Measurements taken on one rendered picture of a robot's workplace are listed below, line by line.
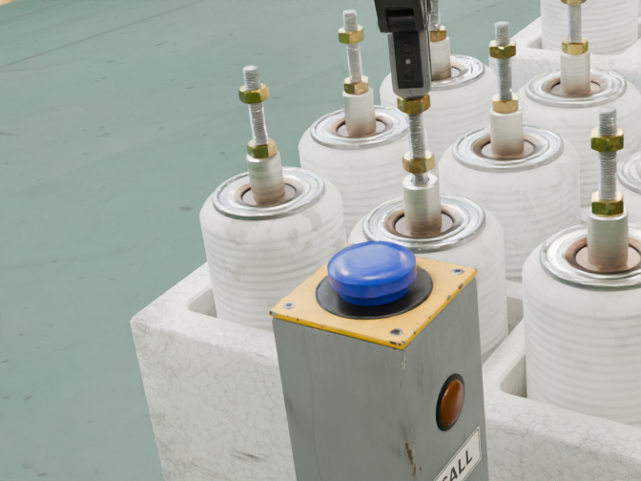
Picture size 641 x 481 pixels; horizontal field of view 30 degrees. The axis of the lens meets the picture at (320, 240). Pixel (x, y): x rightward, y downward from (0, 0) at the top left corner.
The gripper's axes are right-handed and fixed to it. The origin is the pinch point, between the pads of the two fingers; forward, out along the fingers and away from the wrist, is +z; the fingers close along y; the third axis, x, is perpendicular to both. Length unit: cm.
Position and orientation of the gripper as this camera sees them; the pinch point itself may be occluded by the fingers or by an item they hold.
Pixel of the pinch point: (410, 57)
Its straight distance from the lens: 69.4
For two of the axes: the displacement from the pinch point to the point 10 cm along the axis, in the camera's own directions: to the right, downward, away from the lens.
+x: 9.8, -0.4, -1.7
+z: 1.2, 8.8, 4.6
